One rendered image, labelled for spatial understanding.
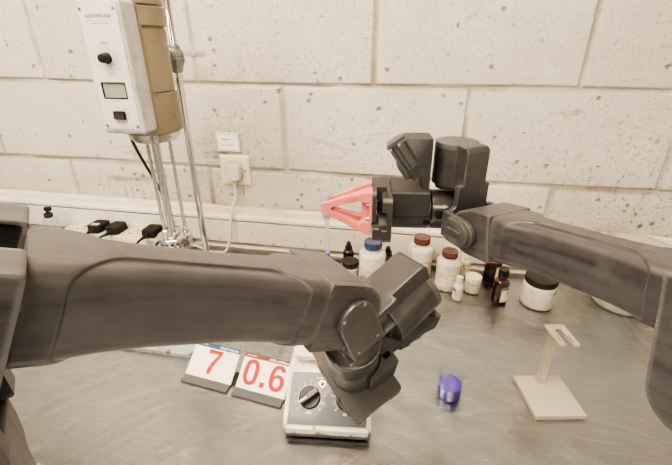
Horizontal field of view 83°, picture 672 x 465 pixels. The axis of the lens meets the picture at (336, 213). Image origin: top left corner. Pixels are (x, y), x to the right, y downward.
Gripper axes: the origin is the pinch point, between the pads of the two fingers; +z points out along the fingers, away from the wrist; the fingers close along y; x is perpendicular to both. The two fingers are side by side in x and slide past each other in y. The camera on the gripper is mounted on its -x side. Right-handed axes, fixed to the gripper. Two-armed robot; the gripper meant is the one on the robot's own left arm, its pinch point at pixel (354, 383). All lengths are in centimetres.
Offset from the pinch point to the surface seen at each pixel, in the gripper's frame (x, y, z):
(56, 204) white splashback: 42, 98, 32
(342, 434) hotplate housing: 4.6, -3.3, 8.3
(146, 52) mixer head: 1, 57, -22
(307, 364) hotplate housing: 3.8, 7.8, 7.5
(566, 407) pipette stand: -27.3, -19.6, 13.6
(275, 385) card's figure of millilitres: 9.8, 9.3, 12.3
